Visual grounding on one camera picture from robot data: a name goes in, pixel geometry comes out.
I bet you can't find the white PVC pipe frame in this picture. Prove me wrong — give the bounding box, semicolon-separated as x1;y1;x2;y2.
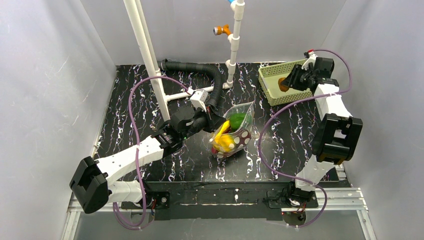
124;0;245;121

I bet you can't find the red fake fruit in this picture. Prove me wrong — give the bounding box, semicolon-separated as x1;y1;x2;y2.
211;128;251;159

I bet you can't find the green fake pepper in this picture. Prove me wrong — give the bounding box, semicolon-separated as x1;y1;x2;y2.
229;112;247;132

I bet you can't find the yellow fake banana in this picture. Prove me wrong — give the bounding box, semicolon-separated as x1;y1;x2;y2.
211;120;231;146

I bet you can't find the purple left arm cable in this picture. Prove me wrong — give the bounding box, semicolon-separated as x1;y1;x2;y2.
111;76;193;231

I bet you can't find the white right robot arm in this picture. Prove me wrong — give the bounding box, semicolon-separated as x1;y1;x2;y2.
278;52;363;192

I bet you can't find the orange spigot valve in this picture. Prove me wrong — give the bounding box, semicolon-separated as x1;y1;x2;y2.
213;24;232;36

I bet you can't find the orange brown fake bread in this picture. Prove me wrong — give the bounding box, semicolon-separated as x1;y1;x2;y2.
278;77;290;92

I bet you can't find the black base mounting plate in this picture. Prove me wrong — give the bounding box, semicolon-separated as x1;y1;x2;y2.
109;180;319;222

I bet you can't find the clear zip top bag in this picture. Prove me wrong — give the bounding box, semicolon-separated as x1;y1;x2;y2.
209;101;255;159

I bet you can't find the black corrugated hose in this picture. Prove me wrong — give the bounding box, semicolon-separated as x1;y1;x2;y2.
160;58;224;110

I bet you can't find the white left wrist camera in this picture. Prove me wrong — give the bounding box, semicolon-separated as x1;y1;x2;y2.
187;87;209;111

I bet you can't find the pale green perforated basket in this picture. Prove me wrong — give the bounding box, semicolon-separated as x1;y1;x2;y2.
257;58;319;107

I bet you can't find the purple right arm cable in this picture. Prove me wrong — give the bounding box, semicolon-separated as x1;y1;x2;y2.
257;49;353;229

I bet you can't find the yellow fake lemon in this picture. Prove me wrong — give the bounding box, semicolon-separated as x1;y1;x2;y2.
212;134;236;153

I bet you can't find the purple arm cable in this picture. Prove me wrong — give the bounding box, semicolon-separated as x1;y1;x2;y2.
257;49;353;229
111;76;193;231

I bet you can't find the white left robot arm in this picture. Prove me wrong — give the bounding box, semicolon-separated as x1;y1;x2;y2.
69;106;226;214

